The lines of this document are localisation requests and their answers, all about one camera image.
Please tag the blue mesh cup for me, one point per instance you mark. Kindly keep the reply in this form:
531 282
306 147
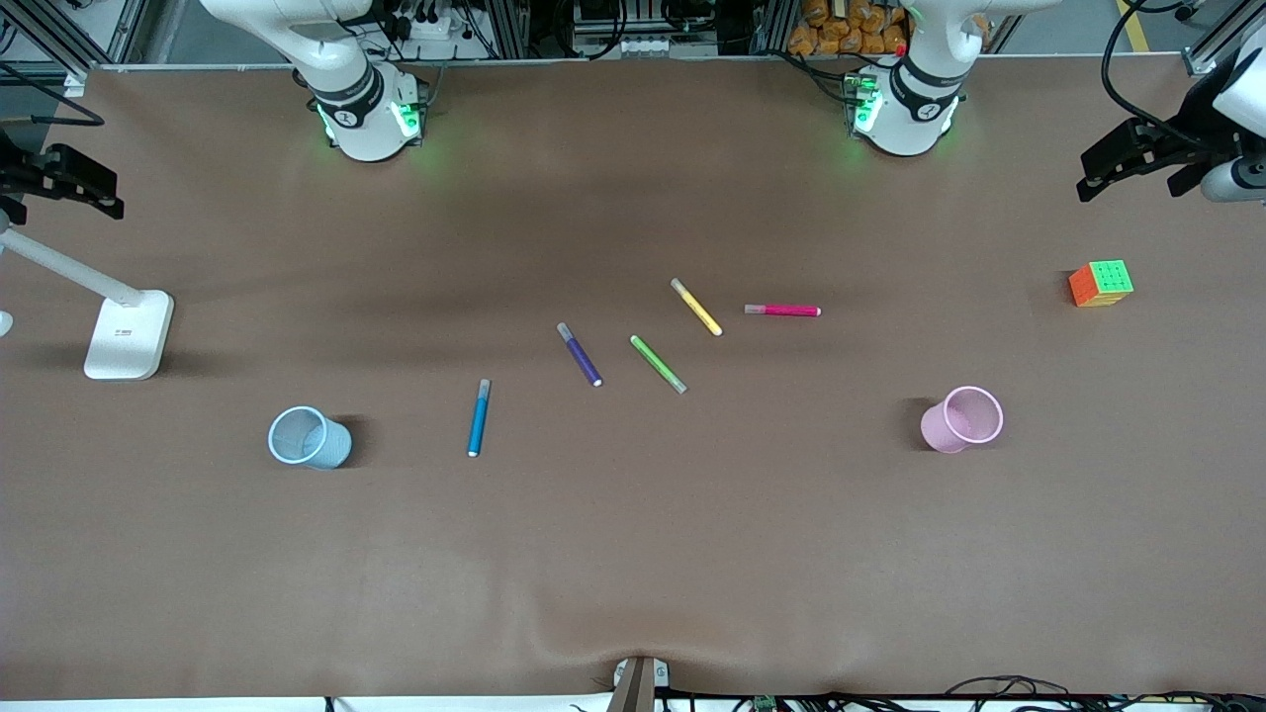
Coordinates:
331 450

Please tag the orange snack bag pile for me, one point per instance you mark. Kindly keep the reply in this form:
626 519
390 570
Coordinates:
831 30

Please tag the pink marker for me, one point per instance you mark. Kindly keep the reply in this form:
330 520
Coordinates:
786 311

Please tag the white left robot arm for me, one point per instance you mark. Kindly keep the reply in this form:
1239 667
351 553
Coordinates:
910 119

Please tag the pink mesh cup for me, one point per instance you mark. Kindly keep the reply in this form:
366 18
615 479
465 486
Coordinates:
940 430

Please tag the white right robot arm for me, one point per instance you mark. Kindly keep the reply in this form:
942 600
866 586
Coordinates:
366 129

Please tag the yellow marker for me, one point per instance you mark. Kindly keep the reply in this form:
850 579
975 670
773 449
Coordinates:
697 309

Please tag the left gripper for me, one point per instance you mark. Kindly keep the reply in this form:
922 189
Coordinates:
1173 144

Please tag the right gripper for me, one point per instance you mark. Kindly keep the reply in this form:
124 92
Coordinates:
22 175

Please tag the green marker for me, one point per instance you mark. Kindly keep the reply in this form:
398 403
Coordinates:
657 363

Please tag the colourful puzzle cube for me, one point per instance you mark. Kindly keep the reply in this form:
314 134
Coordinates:
1103 285

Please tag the purple marker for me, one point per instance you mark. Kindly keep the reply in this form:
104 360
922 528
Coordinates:
582 358

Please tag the metal table edge bracket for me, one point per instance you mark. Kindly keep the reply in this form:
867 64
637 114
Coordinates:
638 687

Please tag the white power strip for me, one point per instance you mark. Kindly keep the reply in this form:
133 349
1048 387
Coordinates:
425 28

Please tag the aluminium frame profile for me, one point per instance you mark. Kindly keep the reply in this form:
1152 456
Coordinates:
1202 61
49 40

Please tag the blue marker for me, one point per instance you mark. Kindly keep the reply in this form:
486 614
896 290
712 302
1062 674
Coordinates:
479 420

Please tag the white desk lamp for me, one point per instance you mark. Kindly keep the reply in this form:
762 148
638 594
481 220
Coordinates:
129 341

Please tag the white terminal strip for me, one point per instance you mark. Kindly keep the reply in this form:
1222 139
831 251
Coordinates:
648 46

